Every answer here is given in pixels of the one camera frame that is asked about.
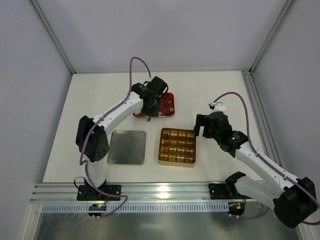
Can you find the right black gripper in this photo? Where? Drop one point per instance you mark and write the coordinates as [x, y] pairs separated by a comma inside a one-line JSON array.
[[203, 125]]

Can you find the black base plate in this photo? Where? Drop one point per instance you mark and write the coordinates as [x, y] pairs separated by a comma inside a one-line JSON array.
[[88, 193], [218, 191]]

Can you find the red chocolate tray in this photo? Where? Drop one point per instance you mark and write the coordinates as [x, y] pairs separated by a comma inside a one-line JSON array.
[[168, 105]]

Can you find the right aluminium frame post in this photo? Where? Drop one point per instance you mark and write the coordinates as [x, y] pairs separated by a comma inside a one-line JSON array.
[[278, 23]]

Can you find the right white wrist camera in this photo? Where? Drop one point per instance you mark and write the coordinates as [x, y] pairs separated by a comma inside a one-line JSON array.
[[217, 106]]

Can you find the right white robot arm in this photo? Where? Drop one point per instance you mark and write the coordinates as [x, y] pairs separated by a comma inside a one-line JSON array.
[[292, 199]]

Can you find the left aluminium frame post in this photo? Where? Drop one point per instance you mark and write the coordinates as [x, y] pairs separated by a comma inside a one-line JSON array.
[[51, 33]]

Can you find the white slotted cable duct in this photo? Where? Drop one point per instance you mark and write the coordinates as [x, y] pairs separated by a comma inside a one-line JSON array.
[[136, 207]]

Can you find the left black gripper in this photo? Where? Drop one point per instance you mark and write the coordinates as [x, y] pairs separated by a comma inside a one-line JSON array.
[[148, 112]]

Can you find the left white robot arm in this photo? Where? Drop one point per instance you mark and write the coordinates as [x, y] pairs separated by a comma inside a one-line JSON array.
[[92, 132]]

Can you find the aluminium frame post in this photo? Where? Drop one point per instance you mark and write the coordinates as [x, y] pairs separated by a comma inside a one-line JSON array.
[[51, 33], [278, 23]]

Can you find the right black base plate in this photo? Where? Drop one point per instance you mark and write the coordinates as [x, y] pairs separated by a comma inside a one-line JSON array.
[[218, 191]]

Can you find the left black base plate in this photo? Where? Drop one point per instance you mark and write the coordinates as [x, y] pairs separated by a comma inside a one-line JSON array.
[[88, 193]]

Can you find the aluminium mounting rail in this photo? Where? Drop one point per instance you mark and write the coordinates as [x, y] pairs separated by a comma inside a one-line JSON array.
[[136, 191]]

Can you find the gold chocolate box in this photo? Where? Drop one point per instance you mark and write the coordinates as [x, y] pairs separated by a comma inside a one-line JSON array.
[[178, 149]]

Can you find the silver tin lid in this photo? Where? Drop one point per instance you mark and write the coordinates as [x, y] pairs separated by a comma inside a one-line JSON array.
[[127, 147]]

